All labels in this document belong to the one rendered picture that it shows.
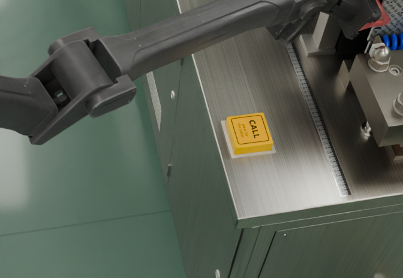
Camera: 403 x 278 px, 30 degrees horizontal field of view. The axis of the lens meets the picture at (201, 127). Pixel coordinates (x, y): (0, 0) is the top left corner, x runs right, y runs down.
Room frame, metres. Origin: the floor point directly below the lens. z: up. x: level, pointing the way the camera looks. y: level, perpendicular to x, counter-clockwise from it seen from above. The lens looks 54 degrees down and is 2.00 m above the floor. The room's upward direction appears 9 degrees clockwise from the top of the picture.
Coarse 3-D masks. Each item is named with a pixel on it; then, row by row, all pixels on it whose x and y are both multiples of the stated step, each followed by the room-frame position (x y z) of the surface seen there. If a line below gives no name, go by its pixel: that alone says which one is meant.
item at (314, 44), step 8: (320, 16) 1.05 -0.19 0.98; (328, 16) 1.03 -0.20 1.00; (320, 24) 1.05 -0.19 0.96; (328, 24) 1.03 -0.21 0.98; (336, 24) 1.04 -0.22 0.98; (320, 32) 1.04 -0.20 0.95; (328, 32) 1.03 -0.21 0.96; (336, 32) 1.04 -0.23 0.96; (304, 40) 1.04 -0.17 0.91; (312, 40) 1.05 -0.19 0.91; (320, 40) 1.03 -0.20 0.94; (328, 40) 1.03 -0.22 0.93; (336, 40) 1.04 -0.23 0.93; (304, 48) 1.03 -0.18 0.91; (312, 48) 1.03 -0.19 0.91; (320, 48) 1.03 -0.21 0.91; (328, 48) 1.03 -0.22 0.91
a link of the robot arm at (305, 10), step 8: (312, 0) 0.85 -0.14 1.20; (320, 0) 0.87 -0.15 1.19; (304, 8) 0.84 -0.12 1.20; (312, 8) 0.84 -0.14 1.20; (320, 8) 0.86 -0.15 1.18; (304, 16) 0.83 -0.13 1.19; (312, 16) 0.85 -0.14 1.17; (280, 24) 0.88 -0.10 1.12; (288, 24) 0.88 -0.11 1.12; (296, 24) 0.88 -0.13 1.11; (304, 24) 0.89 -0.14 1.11; (272, 32) 0.87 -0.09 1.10; (280, 32) 0.87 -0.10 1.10; (288, 32) 0.88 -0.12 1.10; (296, 32) 0.88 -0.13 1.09; (280, 40) 0.88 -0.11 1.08; (288, 40) 0.88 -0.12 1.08
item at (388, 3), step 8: (384, 0) 0.97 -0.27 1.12; (392, 0) 0.97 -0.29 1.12; (400, 0) 0.98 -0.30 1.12; (384, 8) 0.97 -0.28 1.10; (392, 8) 0.98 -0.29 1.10; (400, 8) 0.98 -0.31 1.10; (392, 16) 0.98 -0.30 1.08; (400, 16) 0.98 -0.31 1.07; (392, 24) 0.98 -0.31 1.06; (400, 24) 0.99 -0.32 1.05; (376, 32) 0.97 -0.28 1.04; (384, 32) 0.98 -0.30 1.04; (392, 32) 0.98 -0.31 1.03; (400, 32) 0.99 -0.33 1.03; (368, 40) 0.97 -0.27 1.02
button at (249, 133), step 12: (228, 120) 0.81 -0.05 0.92; (240, 120) 0.81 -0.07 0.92; (252, 120) 0.82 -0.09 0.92; (264, 120) 0.82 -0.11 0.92; (228, 132) 0.79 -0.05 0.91; (240, 132) 0.79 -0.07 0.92; (252, 132) 0.79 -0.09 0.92; (264, 132) 0.79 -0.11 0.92; (240, 144) 0.76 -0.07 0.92; (252, 144) 0.76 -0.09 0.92; (264, 144) 0.77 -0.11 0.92
